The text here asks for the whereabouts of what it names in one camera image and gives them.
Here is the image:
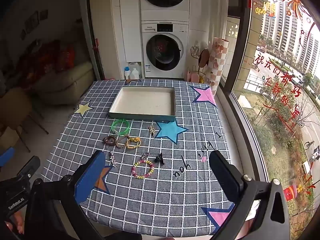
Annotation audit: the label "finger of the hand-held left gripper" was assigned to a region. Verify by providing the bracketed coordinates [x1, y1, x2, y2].
[17, 156, 41, 181]
[0, 147, 15, 167]

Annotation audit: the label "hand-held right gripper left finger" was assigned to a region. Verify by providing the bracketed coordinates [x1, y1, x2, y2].
[24, 151, 113, 240]

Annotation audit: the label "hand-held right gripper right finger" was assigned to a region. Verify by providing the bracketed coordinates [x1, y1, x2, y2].
[209, 150, 292, 240]

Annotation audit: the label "brown spiral hair tie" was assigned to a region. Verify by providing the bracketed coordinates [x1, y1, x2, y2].
[103, 135, 118, 146]

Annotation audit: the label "brown braided hair tie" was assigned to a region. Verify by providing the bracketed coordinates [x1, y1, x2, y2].
[115, 135, 131, 148]

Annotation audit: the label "green transparent bracelet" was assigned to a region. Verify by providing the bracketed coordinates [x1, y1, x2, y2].
[111, 119, 131, 135]

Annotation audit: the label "yellow hair tie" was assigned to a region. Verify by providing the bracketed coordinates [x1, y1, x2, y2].
[126, 136, 141, 150]

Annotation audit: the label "colourful beaded bracelet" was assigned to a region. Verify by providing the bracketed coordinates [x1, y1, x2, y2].
[131, 160, 155, 179]

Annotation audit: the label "shallow white cardboard box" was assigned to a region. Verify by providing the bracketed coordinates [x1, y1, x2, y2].
[108, 86, 176, 122]

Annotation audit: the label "person's left hand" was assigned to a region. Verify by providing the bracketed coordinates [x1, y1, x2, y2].
[4, 211, 25, 235]

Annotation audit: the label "beige chair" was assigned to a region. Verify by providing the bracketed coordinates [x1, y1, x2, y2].
[0, 87, 49, 153]

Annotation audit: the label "grey checkered star tablecloth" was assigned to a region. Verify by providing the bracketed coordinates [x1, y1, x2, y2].
[41, 79, 236, 236]

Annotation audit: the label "red lantern window sticker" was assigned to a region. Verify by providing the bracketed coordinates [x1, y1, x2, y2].
[283, 180, 316, 201]

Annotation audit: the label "cream sofa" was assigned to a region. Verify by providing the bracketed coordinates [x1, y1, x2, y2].
[32, 61, 96, 105]

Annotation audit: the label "tree outside window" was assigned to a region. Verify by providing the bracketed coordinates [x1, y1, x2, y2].
[259, 80, 300, 122]

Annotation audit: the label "dark red printed blanket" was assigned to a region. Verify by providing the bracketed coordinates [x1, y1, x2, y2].
[17, 40, 60, 80]

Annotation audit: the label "red lettering window sticker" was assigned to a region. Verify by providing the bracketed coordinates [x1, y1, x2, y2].
[252, 52, 303, 130]

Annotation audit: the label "pink checkered laundry hamper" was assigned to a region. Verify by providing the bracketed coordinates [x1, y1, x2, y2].
[207, 37, 229, 96]

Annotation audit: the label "red patterned cushion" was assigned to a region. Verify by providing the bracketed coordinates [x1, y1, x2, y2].
[56, 45, 75, 68]

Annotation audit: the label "brown slipper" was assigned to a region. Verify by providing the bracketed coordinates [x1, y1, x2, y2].
[199, 49, 211, 67]

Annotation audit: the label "white washing machine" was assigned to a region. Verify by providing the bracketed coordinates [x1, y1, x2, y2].
[141, 21, 189, 78]

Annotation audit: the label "apartment buildings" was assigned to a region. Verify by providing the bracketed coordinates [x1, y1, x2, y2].
[260, 0, 320, 73]

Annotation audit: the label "tall white cabinet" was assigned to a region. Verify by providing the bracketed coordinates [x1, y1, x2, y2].
[119, 0, 143, 79]

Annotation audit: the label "fireworks window sticker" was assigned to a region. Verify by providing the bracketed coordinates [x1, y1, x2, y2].
[279, 0, 316, 23]

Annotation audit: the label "gold wire rack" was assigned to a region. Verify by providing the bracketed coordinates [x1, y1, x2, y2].
[190, 45, 204, 61]

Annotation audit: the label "dark window frame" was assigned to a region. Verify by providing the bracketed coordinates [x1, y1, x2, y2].
[220, 0, 253, 98]

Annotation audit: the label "dark sliding door frame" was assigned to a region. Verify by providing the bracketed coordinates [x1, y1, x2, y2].
[86, 0, 107, 80]

